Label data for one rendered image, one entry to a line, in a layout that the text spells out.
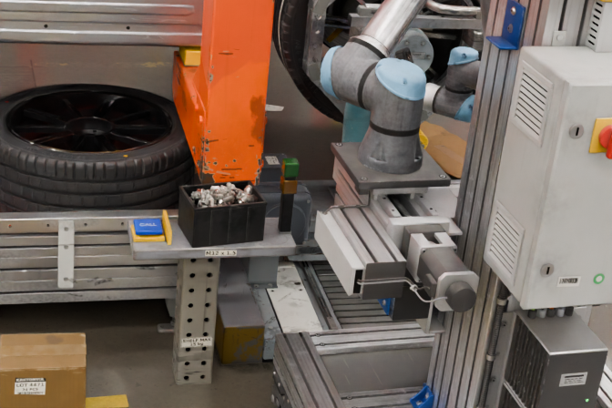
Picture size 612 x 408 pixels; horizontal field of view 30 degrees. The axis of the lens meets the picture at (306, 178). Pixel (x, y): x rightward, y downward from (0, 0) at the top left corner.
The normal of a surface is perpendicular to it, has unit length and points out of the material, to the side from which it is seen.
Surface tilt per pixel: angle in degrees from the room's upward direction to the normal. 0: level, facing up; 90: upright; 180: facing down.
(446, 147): 2
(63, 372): 90
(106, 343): 0
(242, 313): 0
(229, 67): 90
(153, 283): 90
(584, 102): 90
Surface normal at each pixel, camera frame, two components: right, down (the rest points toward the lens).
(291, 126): 0.10, -0.90
